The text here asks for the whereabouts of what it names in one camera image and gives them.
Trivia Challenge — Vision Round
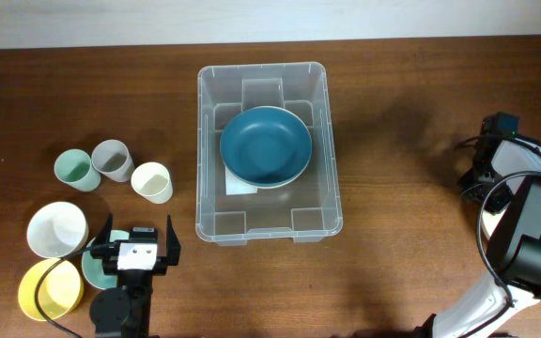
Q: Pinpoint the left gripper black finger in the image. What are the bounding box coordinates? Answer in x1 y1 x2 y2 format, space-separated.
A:
93 213 113 245
166 215 180 266

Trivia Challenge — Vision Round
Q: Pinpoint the mint green bowl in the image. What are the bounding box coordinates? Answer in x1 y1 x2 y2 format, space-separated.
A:
82 230 129 290

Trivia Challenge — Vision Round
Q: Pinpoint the white bowl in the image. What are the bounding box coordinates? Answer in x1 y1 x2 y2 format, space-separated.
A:
26 202 89 258

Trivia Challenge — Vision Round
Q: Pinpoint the yellow bowl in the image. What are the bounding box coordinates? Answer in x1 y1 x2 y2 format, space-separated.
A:
18 258 84 321

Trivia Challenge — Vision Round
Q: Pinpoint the cream cup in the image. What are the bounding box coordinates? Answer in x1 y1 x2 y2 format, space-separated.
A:
131 161 174 204

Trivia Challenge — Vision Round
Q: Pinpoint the mint green cup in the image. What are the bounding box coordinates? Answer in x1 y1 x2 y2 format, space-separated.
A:
54 149 101 192

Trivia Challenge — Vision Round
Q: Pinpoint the grey cup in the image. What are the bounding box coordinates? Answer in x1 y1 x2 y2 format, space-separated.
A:
91 139 135 182

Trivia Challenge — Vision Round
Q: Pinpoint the cream plate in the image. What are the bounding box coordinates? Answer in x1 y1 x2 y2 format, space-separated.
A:
225 105 313 190
481 209 506 239

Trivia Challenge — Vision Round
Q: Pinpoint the blue plate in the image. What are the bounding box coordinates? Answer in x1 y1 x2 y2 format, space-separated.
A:
219 106 314 187

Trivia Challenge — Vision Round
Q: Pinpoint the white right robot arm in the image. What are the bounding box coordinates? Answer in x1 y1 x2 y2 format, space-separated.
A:
414 112 541 338

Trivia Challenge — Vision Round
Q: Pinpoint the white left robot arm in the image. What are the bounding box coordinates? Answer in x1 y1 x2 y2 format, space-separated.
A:
89 215 181 338

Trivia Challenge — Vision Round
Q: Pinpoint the white paper label in bin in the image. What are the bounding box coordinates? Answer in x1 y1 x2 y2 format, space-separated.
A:
224 167 257 195

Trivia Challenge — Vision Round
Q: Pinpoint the clear plastic storage bin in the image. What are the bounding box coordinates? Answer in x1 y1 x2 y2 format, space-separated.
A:
195 62 344 246

